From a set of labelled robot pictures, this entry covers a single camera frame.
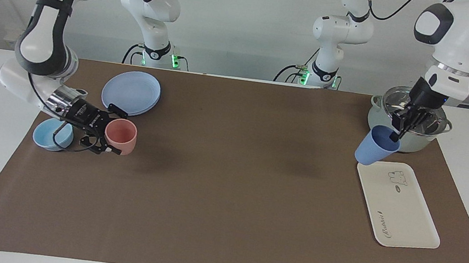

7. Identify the blue plastic cup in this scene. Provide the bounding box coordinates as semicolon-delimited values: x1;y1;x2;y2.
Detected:
353;123;403;170

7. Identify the cream tray with rabbit print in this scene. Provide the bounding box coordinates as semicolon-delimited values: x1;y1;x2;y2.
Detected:
347;157;450;254

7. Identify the black right base cable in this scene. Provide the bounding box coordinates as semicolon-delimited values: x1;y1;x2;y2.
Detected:
122;42;145;65

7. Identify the steel pot with glass lid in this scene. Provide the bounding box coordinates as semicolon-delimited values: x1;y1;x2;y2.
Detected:
364;82;456;158

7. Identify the glass pot lid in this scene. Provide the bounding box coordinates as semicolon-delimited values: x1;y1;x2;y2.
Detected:
377;84;452;139

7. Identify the light blue bowl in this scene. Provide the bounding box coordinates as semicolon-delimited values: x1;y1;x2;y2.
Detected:
31;116;76;154

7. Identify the black base cable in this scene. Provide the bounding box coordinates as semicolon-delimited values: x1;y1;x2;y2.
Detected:
122;42;145;65
274;42;321;87

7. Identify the pink plastic cup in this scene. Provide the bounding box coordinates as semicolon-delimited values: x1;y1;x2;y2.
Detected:
102;117;139;156

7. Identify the black left base cable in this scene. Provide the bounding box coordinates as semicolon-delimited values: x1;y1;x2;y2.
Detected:
274;42;321;87

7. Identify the brown paper table mat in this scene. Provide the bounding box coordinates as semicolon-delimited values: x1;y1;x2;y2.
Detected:
0;46;469;263

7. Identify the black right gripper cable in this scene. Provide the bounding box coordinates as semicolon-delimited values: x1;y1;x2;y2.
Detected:
51;119;97;155

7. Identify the white power strip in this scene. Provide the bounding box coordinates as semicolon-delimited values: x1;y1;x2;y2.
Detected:
2;27;22;49

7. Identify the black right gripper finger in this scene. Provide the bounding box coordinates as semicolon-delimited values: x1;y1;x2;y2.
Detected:
105;103;130;120
79;131;123;158

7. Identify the pale blue round plate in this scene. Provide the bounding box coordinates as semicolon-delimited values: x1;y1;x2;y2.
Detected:
99;67;164;120

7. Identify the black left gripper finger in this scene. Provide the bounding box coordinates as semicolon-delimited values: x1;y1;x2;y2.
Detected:
402;107;430;140
389;109;413;144

